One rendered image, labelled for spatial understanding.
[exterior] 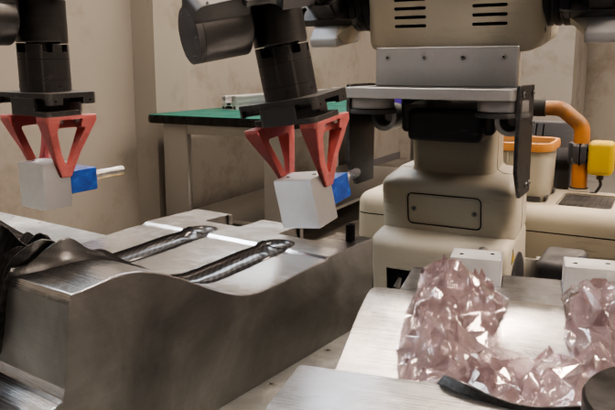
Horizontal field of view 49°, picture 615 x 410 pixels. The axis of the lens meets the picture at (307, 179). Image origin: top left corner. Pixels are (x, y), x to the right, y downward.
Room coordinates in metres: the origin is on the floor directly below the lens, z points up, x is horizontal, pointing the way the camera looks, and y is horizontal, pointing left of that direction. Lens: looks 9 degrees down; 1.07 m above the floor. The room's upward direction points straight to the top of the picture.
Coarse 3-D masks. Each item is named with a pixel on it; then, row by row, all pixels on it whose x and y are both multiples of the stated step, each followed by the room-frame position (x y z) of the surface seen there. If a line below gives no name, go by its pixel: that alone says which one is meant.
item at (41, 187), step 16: (32, 160) 0.79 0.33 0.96; (48, 160) 0.79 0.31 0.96; (64, 160) 0.79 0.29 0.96; (32, 176) 0.77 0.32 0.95; (48, 176) 0.76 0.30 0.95; (80, 176) 0.80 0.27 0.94; (96, 176) 0.82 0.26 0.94; (112, 176) 0.86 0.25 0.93; (32, 192) 0.77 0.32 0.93; (48, 192) 0.76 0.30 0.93; (64, 192) 0.78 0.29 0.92; (32, 208) 0.77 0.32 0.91; (48, 208) 0.76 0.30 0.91
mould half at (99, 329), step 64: (192, 256) 0.64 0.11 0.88; (320, 256) 0.63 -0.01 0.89; (64, 320) 0.39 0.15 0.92; (128, 320) 0.43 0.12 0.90; (192, 320) 0.48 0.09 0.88; (256, 320) 0.54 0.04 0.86; (320, 320) 0.62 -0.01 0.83; (0, 384) 0.41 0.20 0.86; (64, 384) 0.39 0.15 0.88; (128, 384) 0.43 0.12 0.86; (192, 384) 0.48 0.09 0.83; (256, 384) 0.54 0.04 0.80
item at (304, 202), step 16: (288, 176) 0.73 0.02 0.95; (304, 176) 0.71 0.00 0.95; (336, 176) 0.74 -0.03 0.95; (352, 176) 0.79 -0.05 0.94; (288, 192) 0.71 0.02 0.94; (304, 192) 0.69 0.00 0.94; (320, 192) 0.70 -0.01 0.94; (336, 192) 0.73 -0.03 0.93; (288, 208) 0.71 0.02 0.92; (304, 208) 0.70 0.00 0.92; (320, 208) 0.69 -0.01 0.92; (288, 224) 0.71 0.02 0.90; (304, 224) 0.70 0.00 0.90; (320, 224) 0.69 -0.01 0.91
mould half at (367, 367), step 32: (384, 288) 0.51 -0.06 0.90; (416, 288) 0.63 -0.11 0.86; (512, 288) 0.63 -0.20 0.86; (544, 288) 0.63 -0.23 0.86; (384, 320) 0.46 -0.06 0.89; (512, 320) 0.45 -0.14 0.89; (544, 320) 0.45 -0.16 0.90; (352, 352) 0.43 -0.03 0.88; (384, 352) 0.42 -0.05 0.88; (288, 384) 0.32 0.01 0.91; (320, 384) 0.32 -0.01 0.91; (352, 384) 0.32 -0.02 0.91; (384, 384) 0.32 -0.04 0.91; (416, 384) 0.32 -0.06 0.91
